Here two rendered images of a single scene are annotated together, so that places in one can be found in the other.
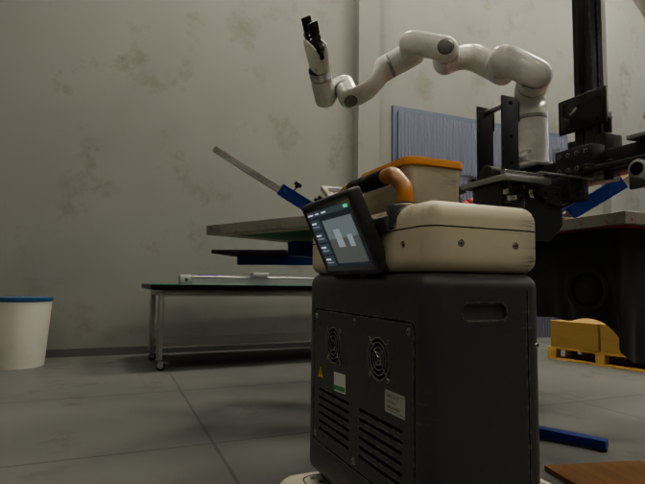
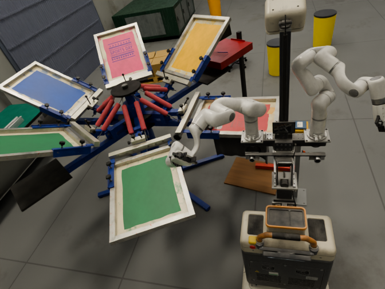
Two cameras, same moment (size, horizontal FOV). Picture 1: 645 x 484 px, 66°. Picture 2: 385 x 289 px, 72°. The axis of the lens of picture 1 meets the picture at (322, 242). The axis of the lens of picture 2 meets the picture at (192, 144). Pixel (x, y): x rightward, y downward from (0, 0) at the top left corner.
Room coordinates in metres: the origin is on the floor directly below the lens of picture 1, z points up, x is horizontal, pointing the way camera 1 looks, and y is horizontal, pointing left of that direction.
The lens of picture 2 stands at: (0.79, 0.70, 2.45)
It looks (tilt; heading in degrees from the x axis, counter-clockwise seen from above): 40 degrees down; 316
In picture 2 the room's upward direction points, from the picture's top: 15 degrees counter-clockwise
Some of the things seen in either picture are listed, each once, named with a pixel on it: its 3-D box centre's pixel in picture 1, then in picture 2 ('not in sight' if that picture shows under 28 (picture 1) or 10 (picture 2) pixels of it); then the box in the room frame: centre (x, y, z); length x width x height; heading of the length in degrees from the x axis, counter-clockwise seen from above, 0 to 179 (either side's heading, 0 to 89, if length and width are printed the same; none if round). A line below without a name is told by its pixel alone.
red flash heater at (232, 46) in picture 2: not in sight; (223, 53); (2.66, -2.08, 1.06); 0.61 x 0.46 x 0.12; 79
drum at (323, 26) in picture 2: not in sight; (323, 29); (2.18, -4.84, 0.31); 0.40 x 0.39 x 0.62; 110
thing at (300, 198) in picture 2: not in sight; (297, 165); (1.35, -1.12, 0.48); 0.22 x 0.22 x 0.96; 19
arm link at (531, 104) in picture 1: (532, 95); (251, 110); (1.54, -0.66, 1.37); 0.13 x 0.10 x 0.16; 166
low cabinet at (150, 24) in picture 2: not in sight; (157, 15); (7.06, -5.41, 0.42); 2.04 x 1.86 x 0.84; 113
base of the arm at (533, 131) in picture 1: (528, 143); (251, 129); (1.55, -0.65, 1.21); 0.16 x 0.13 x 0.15; 113
